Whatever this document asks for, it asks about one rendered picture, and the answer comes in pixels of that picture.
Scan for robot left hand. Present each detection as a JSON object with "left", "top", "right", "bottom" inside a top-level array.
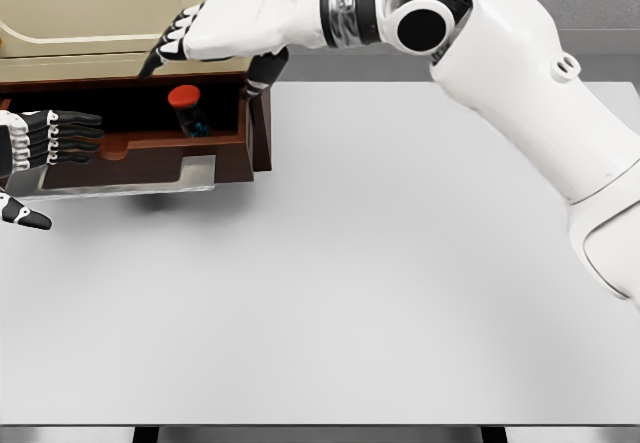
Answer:
[{"left": 0, "top": 109, "right": 106, "bottom": 231}]

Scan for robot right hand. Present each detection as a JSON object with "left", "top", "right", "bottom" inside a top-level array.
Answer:
[{"left": 136, "top": 0, "right": 290, "bottom": 102}]

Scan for cream cabinet body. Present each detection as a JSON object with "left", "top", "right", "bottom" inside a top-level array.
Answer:
[{"left": 0, "top": 0, "right": 261, "bottom": 85}]

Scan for brown wooden drawer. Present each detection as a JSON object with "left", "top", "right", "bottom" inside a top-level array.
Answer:
[{"left": 0, "top": 73, "right": 274, "bottom": 197}]

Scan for silver drawer handle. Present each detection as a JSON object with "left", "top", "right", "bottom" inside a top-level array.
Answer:
[{"left": 35, "top": 154, "right": 218, "bottom": 196}]

